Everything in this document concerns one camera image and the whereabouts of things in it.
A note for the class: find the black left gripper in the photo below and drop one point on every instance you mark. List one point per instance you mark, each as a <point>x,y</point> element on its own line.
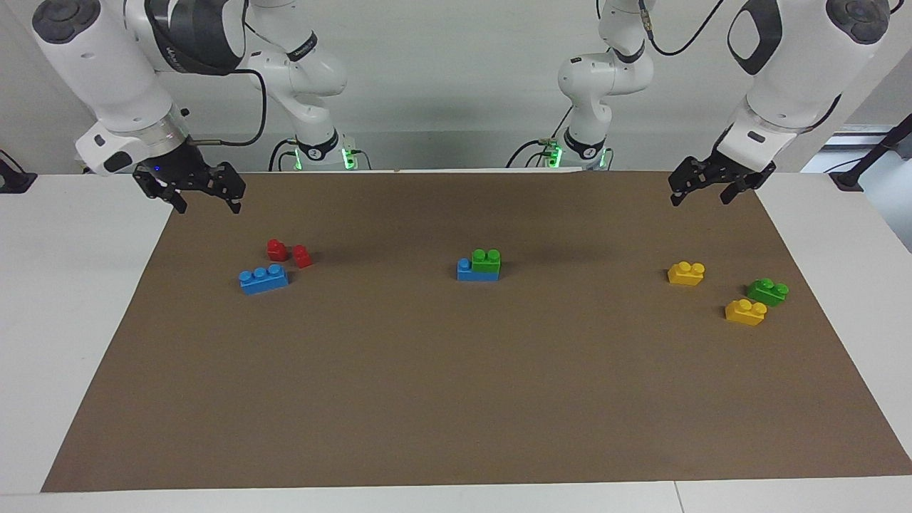
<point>719,171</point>

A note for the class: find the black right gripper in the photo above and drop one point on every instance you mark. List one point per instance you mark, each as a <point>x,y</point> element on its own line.
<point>189,174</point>

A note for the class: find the green two-stud toy block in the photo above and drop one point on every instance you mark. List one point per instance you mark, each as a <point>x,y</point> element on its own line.
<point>767,293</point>
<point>486,263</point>

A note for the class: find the blue three-stud toy block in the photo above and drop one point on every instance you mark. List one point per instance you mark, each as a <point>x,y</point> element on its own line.
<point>470,275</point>
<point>263,281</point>

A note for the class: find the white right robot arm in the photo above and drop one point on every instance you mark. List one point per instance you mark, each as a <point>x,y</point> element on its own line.
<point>107,71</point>

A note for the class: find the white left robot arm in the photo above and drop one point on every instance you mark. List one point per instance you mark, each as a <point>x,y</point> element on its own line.
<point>798,71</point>

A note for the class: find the yellow two-stud toy block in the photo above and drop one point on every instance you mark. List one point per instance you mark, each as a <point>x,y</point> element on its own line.
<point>685,276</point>
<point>744,314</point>

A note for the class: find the red one-stud toy block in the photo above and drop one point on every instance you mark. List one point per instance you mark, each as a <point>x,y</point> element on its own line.
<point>303,258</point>
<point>276,251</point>

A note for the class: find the black stand with clamp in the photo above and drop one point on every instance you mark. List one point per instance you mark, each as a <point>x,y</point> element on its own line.
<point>873,153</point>

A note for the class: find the black table clamp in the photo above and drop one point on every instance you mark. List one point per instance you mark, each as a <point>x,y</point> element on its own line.
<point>16,182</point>

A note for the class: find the brown paper mat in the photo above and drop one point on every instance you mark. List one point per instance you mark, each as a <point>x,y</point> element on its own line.
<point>456,392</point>

